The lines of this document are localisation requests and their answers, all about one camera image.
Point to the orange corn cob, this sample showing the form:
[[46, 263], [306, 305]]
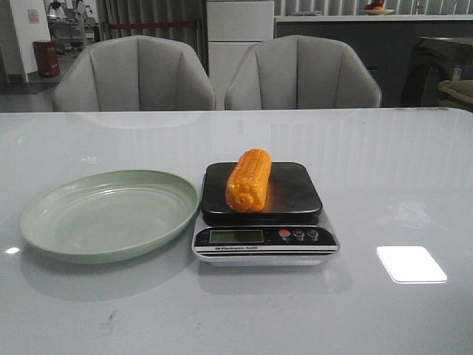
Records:
[[247, 186]]

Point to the black silver kitchen scale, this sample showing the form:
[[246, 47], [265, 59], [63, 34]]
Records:
[[292, 229]]

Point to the grey upholstered chair right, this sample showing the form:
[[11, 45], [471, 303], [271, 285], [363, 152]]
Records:
[[301, 72]]

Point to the grey upholstered chair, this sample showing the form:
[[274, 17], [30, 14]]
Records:
[[135, 73], [301, 72]]

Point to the pale green round plate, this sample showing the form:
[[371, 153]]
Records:
[[110, 216]]

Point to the grey upholstered chair left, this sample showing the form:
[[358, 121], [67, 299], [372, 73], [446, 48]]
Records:
[[135, 73]]

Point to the white drawer cabinet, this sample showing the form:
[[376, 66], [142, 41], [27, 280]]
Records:
[[232, 27]]

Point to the grey long counter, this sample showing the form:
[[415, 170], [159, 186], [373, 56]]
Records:
[[384, 43]]

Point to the fruit bowl on counter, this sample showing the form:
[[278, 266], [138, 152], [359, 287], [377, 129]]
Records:
[[376, 8]]

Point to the dark glossy appliance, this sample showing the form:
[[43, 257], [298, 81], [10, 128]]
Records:
[[434, 60]]

